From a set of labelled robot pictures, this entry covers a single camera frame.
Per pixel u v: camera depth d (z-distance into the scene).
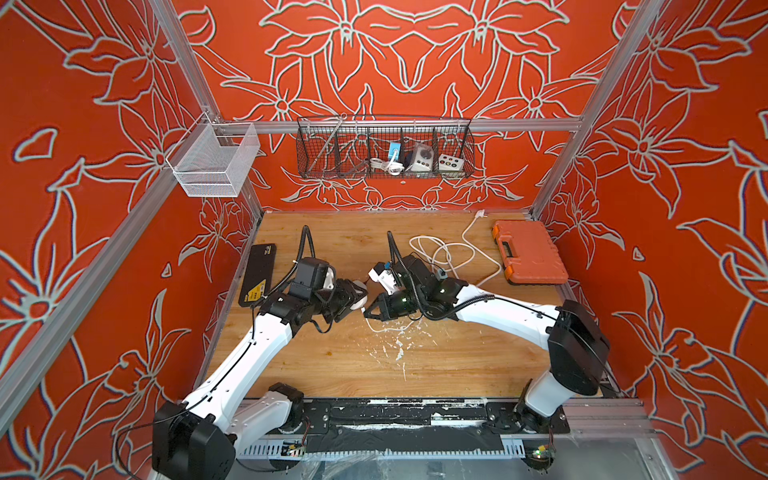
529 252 1.02
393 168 0.86
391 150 0.83
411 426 0.73
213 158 0.93
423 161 0.90
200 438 0.37
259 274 1.01
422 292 0.62
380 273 0.73
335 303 0.67
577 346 0.43
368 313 0.74
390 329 0.73
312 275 0.59
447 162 0.95
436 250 1.05
